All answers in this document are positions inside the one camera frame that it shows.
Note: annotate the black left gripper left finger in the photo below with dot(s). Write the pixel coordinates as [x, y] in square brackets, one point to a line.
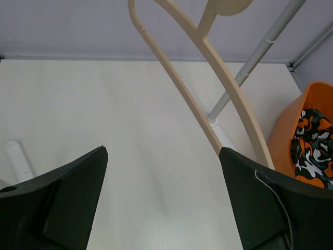
[55, 210]

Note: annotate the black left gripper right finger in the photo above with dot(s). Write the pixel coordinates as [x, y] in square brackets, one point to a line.
[274, 211]

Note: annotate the orange camouflage shorts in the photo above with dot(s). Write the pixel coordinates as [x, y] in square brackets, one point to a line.
[311, 149]

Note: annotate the beige wooden hanger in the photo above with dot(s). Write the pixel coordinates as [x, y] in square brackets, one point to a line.
[199, 36]

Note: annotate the right rack foot base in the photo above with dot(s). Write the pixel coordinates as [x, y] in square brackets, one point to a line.
[220, 134]

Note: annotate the orange plastic basket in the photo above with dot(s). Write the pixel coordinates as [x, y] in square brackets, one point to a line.
[318, 95]

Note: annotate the right rack post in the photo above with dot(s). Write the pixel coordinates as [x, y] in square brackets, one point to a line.
[269, 39]

